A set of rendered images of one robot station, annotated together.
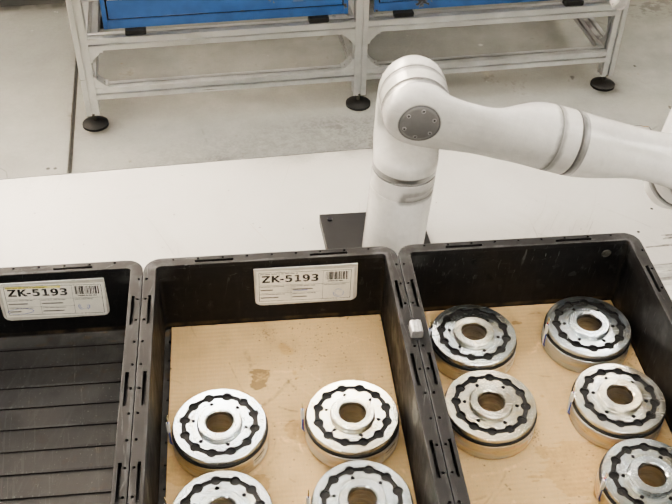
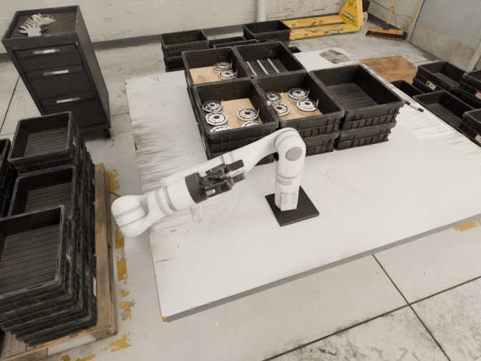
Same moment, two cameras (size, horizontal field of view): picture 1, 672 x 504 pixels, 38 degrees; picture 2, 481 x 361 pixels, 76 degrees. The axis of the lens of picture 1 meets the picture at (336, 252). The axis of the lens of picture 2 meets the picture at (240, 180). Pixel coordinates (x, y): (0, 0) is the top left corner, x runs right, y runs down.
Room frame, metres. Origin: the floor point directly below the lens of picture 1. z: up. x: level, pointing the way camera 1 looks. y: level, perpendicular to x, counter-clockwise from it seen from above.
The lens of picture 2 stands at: (1.89, -0.39, 1.66)
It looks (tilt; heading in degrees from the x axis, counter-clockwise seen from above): 45 degrees down; 171
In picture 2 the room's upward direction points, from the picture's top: straight up
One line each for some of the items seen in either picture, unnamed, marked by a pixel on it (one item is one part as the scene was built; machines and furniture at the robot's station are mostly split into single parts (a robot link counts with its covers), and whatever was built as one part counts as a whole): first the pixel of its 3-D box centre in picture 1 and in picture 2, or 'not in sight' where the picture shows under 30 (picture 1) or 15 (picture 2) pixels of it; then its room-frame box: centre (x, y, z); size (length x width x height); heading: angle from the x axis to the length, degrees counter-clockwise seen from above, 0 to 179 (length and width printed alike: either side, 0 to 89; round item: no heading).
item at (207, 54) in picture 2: not in sight; (215, 74); (0.30, -0.29, 0.87); 0.40 x 0.30 x 0.11; 7
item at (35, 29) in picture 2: not in sight; (31, 30); (-0.50, -1.47, 0.88); 0.25 x 0.19 x 0.03; 10
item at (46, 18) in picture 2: not in sight; (39, 18); (-0.74, -1.48, 0.88); 0.29 x 0.22 x 0.03; 10
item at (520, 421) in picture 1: (490, 405); (247, 114); (0.69, -0.17, 0.86); 0.10 x 0.10 x 0.01
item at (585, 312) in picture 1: (588, 323); not in sight; (0.82, -0.31, 0.86); 0.05 x 0.05 x 0.01
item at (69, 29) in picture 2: not in sight; (69, 79); (-0.63, -1.41, 0.45); 0.60 x 0.45 x 0.90; 10
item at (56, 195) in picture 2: not in sight; (56, 217); (0.71, -1.23, 0.31); 0.40 x 0.30 x 0.34; 10
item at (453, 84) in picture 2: not in sight; (439, 92); (-0.22, 1.66, 0.31); 0.40 x 0.30 x 0.34; 10
